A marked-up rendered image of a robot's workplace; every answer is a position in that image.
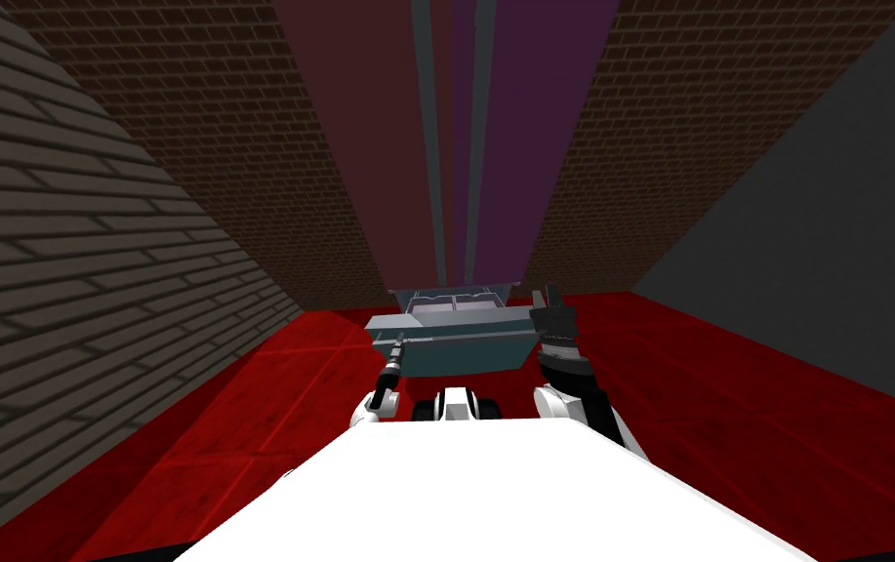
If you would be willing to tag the dark red and purple cabinet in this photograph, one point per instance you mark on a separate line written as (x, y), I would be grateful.
(384, 140)

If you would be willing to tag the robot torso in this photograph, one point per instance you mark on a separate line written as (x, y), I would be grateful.
(486, 492)

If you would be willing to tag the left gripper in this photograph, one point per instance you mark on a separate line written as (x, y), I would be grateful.
(395, 355)

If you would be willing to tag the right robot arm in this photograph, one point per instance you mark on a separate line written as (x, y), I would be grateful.
(572, 390)

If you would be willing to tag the grey-blue open drawer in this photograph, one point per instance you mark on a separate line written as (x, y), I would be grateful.
(463, 343)

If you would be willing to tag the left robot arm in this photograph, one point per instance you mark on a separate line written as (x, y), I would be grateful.
(377, 400)

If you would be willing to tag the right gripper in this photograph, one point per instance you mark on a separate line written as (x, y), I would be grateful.
(555, 321)

